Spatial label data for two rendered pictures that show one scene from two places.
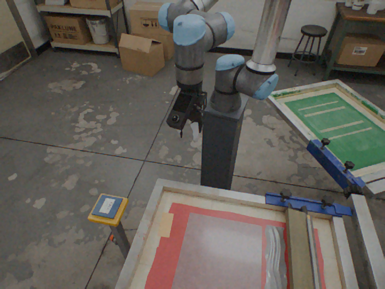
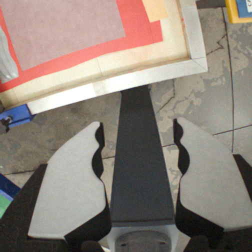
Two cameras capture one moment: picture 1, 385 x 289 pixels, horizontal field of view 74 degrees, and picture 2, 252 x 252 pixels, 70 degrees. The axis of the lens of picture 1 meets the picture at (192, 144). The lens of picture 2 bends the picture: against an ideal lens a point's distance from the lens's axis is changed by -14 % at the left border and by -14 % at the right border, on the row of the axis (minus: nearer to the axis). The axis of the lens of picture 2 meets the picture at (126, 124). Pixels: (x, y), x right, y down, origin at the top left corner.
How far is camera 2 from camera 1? 70 cm
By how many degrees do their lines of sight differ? 24
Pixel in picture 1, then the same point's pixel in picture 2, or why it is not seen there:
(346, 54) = not seen: outside the picture
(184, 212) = (134, 32)
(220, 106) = (143, 240)
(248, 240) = (27, 41)
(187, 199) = (142, 57)
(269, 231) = (11, 68)
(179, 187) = (162, 67)
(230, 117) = (120, 227)
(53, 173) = not seen: outside the picture
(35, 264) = not seen: outside the picture
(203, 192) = (117, 76)
